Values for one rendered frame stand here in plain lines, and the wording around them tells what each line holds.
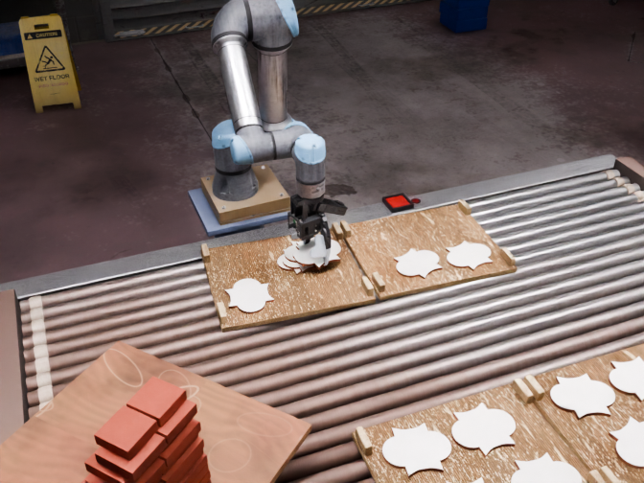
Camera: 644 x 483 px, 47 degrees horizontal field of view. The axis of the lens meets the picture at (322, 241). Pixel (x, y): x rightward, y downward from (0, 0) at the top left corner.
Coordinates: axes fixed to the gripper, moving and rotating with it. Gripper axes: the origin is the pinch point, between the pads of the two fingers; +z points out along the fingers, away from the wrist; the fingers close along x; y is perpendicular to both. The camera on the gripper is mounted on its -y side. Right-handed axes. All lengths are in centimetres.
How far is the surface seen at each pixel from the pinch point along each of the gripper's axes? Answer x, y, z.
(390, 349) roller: 36.6, 2.5, 6.2
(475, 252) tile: 20.9, -40.0, 3.3
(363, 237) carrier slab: -3.7, -18.6, 4.2
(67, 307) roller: -23, 64, 6
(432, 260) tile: 17.0, -27.4, 3.3
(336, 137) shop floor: -210, -151, 98
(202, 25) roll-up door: -437, -166, 93
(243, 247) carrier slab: -18.4, 13.4, 4.3
